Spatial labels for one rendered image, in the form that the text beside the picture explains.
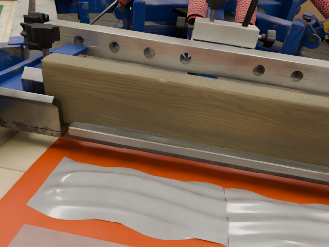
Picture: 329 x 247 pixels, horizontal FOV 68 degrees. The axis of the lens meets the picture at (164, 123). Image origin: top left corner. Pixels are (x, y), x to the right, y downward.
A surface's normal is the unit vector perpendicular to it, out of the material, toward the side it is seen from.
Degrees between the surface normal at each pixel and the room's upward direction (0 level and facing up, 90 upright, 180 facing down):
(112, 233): 9
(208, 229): 21
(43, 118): 81
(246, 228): 25
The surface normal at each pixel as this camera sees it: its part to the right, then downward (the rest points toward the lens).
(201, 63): -0.14, 0.50
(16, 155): 0.12, -0.85
